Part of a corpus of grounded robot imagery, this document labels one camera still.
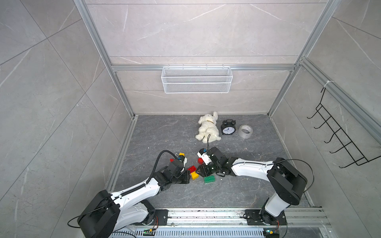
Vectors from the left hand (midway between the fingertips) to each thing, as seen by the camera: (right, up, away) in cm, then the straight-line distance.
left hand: (193, 174), depth 83 cm
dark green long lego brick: (+10, -4, +3) cm, 11 cm away
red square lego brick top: (+4, +8, -3) cm, 10 cm away
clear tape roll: (+38, +21, +23) cm, 49 cm away
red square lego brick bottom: (-1, +1, +5) cm, 5 cm away
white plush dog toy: (+10, +27, +16) cm, 33 cm away
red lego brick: (-12, +10, -7) cm, 17 cm away
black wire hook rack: (+67, +14, -24) cm, 73 cm away
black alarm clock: (+24, +27, +19) cm, 41 cm away
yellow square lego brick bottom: (+1, -1, +2) cm, 2 cm away
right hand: (+3, +1, +3) cm, 5 cm away
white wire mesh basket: (+2, +60, +18) cm, 62 cm away
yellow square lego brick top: (-7, +9, +12) cm, 17 cm away
